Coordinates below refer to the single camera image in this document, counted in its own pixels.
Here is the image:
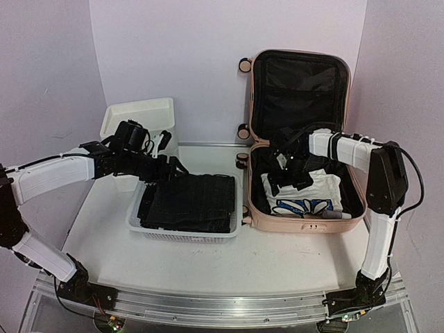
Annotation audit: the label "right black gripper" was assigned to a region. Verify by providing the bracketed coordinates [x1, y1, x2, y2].
[267, 153, 313, 197]

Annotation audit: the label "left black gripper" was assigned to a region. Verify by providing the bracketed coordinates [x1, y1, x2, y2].
[121, 150, 189, 182]

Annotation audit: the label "black jeans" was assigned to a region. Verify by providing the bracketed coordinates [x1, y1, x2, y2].
[148, 174, 235, 232]

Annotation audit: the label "white plastic drawer unit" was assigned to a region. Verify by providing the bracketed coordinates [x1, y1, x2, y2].
[99, 97, 180, 194]

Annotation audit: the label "white perforated plastic basket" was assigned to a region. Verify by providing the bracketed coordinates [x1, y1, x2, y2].
[125, 173, 243, 244]

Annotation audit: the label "pink hard-shell suitcase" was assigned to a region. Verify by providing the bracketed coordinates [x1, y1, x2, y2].
[237, 50, 366, 234]

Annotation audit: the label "black white patterned garment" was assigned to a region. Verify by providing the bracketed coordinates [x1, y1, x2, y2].
[137, 184, 159, 229]

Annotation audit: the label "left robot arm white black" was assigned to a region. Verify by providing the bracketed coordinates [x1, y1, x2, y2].
[1, 120, 188, 309]

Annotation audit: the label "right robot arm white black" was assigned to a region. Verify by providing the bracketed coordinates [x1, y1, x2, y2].
[271, 127, 409, 320]

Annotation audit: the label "white blue print t-shirt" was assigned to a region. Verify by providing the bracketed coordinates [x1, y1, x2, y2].
[261, 169, 343, 218]

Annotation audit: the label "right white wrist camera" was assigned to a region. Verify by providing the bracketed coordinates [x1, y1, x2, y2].
[276, 153, 293, 170]

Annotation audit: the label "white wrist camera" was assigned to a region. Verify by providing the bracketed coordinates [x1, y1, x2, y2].
[276, 153, 293, 170]
[150, 130, 172, 159]

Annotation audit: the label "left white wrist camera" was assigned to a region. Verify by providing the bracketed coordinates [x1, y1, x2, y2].
[150, 130, 172, 159]

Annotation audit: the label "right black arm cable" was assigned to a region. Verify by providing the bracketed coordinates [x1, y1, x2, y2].
[391, 144, 426, 219]

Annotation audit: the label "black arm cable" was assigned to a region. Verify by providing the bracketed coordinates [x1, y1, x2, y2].
[53, 277, 108, 322]
[391, 144, 426, 219]

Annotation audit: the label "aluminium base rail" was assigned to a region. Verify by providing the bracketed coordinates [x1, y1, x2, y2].
[19, 273, 418, 332]

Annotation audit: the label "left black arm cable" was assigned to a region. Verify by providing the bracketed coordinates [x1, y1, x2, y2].
[53, 277, 108, 322]

